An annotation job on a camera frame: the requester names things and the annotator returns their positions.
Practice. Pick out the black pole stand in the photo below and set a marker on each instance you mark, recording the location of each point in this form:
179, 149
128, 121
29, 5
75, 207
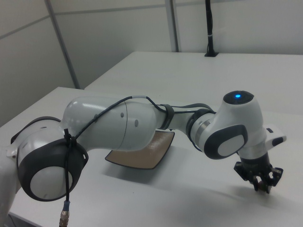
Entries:
209, 23

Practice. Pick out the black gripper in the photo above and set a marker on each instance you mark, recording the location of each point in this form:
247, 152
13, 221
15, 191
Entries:
256, 165

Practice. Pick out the grey metal partition post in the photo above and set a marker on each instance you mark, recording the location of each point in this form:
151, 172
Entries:
64, 47
174, 23

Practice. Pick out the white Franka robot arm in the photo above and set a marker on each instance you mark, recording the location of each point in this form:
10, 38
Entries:
106, 123

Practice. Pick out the square brown ceramic plate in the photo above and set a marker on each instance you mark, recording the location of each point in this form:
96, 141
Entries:
151, 153

